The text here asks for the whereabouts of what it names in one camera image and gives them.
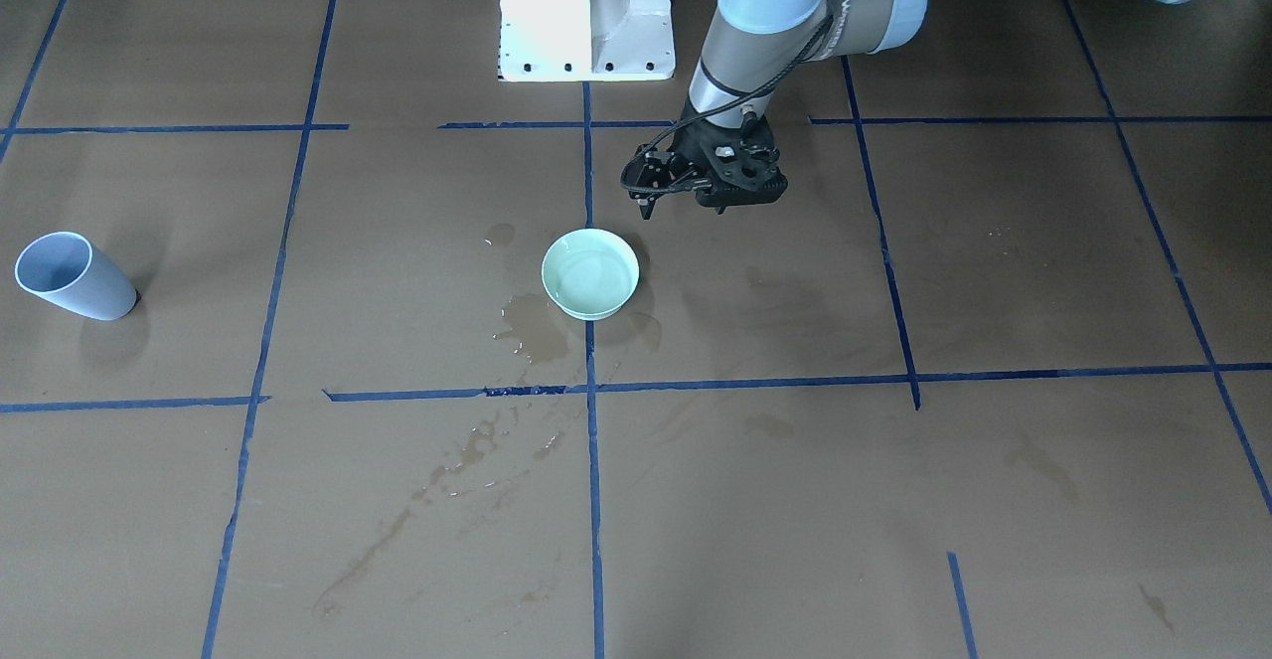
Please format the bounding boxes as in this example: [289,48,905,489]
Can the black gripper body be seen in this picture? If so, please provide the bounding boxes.
[636,102,789,211]

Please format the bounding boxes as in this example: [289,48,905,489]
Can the green ceramic bowl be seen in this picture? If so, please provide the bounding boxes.
[541,229,640,322]

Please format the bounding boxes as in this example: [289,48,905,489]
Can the blue plastic cup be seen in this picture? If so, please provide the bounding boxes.
[14,232,140,322]

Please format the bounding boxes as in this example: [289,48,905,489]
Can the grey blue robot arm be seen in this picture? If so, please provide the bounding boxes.
[619,0,1193,220]

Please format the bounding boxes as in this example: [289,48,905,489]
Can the white camera mast with base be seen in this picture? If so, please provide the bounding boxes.
[497,0,677,83]

